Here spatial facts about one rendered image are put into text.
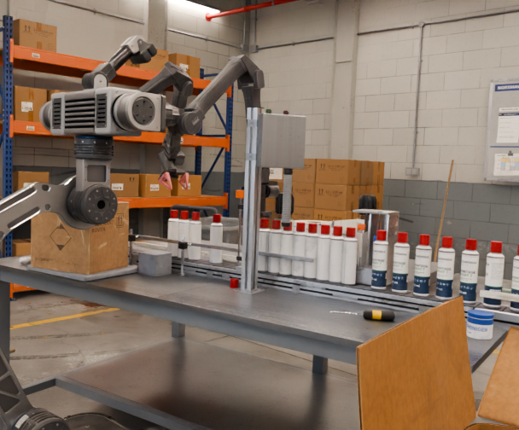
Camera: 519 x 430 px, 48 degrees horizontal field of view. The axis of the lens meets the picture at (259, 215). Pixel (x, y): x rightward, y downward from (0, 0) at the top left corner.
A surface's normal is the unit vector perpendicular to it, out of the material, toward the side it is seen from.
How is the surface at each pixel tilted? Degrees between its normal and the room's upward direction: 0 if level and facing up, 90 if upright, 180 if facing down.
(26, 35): 90
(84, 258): 90
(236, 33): 90
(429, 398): 81
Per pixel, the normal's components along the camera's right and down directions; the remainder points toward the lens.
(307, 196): -0.61, 0.04
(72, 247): -0.42, 0.06
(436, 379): 0.79, -0.08
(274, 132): 0.36, 0.09
